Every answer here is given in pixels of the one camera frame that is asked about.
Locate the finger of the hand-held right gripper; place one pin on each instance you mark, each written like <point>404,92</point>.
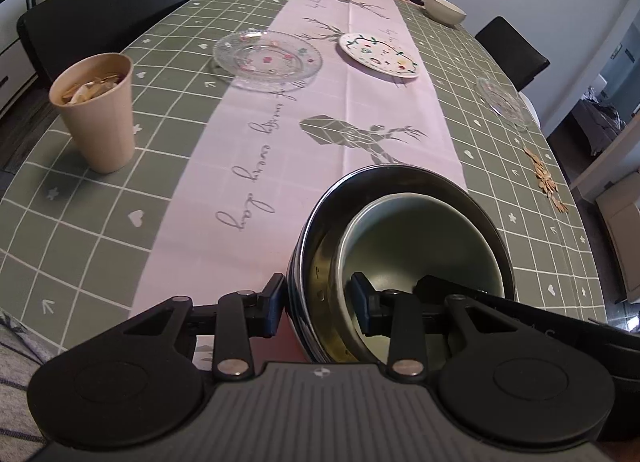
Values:
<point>432,287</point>

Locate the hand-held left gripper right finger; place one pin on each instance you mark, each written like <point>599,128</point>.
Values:
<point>360,297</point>

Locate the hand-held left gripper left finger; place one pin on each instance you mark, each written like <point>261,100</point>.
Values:
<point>275,302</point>

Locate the green ceramic bowl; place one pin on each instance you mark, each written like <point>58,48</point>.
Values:
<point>425,242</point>

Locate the blue steel bowl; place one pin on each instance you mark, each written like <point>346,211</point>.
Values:
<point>322,252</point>

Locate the small clear glass plate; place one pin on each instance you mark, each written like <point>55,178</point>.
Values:
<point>500,100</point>

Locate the painted ceramic plate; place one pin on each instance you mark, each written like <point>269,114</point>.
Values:
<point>375,55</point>

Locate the large flowered glass plate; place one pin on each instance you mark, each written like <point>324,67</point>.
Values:
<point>265,60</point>

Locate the cream furniture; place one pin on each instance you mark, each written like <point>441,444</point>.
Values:
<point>622,237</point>

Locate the pile of wooden chips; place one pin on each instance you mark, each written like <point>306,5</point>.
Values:
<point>542,177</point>

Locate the white deer print table runner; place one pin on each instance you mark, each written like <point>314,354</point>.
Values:
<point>250,142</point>

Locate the green checked tablecloth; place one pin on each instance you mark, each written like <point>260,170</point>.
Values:
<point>100,242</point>

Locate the bed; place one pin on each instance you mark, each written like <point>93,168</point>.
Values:
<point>600,122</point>

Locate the beige cup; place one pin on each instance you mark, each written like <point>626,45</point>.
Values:
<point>100,132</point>

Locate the black chair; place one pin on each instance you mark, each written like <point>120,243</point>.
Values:
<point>515,52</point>
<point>100,7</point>

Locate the grey striped sweater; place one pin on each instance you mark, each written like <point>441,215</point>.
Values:
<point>20,382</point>

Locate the beige ceramic bowl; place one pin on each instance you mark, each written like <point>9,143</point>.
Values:
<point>445,12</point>

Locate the white cabinet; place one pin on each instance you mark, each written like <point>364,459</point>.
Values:
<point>15,42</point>

